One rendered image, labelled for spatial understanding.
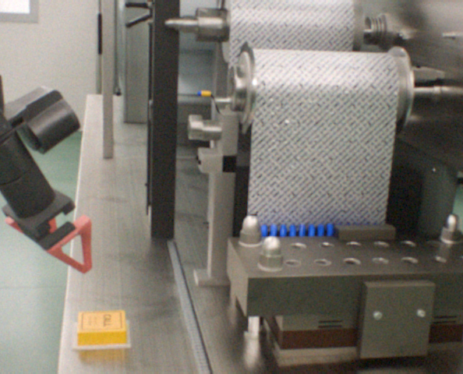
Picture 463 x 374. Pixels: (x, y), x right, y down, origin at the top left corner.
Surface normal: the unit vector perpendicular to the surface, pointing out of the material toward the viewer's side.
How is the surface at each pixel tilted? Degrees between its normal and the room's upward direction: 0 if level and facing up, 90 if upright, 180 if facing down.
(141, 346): 0
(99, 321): 0
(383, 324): 90
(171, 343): 0
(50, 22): 90
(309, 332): 90
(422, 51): 90
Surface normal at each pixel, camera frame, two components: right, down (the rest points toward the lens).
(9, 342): 0.04, -0.96
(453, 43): -0.98, 0.00
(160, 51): 0.17, 0.27
